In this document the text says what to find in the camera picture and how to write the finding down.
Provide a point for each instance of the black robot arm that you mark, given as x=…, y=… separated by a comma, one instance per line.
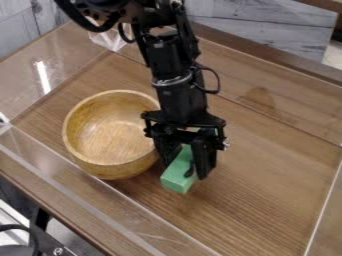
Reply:
x=157, y=25

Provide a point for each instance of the green rectangular block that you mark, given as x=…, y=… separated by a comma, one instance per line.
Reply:
x=172, y=178

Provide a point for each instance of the clear acrylic corner bracket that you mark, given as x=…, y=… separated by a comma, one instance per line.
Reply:
x=110, y=39

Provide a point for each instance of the brown wooden bowl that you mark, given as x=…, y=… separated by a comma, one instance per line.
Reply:
x=104, y=134

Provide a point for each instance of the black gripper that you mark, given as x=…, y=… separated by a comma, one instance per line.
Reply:
x=185, y=122

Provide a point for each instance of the black table leg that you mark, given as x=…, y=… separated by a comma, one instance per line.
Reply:
x=41, y=219

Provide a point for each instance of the clear acrylic tray wall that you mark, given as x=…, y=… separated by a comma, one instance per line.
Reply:
x=113, y=222

